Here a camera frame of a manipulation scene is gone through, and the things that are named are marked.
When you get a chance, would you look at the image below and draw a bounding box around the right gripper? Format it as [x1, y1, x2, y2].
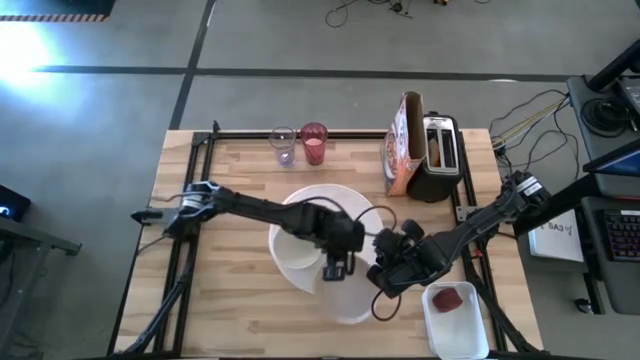
[367, 227, 449, 300]

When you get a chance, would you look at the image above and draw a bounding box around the beige round plate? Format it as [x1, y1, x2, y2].
[318, 252, 384, 326]

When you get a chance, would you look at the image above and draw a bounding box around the red apple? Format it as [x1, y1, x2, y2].
[432, 287, 464, 314]

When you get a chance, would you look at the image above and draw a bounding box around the white ceramic bowl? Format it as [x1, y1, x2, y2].
[272, 227, 325, 271]

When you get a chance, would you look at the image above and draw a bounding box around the round white woven placemat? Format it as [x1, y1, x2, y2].
[267, 183, 387, 296]

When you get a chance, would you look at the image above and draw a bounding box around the white plastic container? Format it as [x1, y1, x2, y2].
[421, 280, 491, 360]

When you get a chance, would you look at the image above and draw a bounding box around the orange cereal box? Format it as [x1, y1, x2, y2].
[383, 91, 426, 197]

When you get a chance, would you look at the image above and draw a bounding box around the red plastic cup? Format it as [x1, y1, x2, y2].
[299, 122, 330, 167]

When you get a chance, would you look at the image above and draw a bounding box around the black two-slot toaster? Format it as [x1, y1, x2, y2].
[407, 112, 465, 204]

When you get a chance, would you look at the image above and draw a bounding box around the clear plastic cup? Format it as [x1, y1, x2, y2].
[269, 125, 298, 169]

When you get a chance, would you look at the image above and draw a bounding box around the white paper sheet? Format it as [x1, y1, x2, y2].
[526, 199, 585, 264]

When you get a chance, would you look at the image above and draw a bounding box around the black desk support beam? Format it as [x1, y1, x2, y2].
[513, 172, 601, 237]

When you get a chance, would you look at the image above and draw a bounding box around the black desk leg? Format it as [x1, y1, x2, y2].
[573, 259, 609, 316]

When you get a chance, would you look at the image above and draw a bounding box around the dark grey desk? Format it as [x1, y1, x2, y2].
[567, 74, 640, 161]

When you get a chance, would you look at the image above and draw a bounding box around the dark monitor with blue screen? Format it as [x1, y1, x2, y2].
[582, 138, 640, 199]

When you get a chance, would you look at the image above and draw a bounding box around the black electronic device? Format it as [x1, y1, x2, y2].
[0, 184, 32, 224]

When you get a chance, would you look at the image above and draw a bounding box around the yellow black hazard strip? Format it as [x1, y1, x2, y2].
[0, 13, 110, 23]

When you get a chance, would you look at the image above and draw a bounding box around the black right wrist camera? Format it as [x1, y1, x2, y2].
[401, 218, 427, 242]

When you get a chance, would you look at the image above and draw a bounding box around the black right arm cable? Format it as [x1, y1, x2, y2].
[369, 287, 403, 322]

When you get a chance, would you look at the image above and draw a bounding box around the black aluminium rig frame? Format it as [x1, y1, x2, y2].
[107, 119, 549, 359]

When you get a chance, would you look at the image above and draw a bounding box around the cable bundle by desk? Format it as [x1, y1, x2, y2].
[488, 88, 582, 187]

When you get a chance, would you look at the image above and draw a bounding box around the coiled black cable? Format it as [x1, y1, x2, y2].
[579, 96, 632, 135]

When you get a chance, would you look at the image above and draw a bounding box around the black floor cable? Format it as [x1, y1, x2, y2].
[324, 0, 416, 29]

